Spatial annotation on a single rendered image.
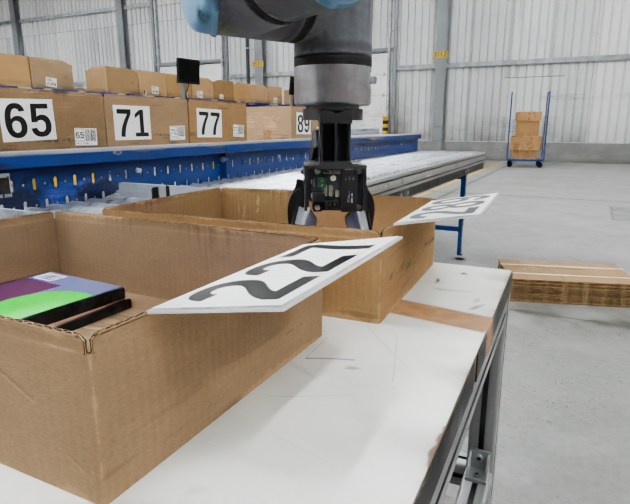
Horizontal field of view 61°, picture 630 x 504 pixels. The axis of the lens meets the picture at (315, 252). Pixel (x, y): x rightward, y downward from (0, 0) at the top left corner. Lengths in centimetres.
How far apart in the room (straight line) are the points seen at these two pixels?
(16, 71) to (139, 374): 693
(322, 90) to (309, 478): 41
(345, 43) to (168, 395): 41
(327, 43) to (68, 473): 47
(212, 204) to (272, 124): 190
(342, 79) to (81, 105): 124
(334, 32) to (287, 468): 44
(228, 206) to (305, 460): 66
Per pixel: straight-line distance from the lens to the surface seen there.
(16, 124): 164
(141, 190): 169
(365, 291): 57
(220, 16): 55
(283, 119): 278
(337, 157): 63
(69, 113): 174
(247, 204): 93
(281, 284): 32
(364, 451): 37
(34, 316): 56
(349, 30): 62
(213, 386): 39
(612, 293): 330
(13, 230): 72
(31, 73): 731
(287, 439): 38
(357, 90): 62
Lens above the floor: 95
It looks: 13 degrees down
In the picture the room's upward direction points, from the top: straight up
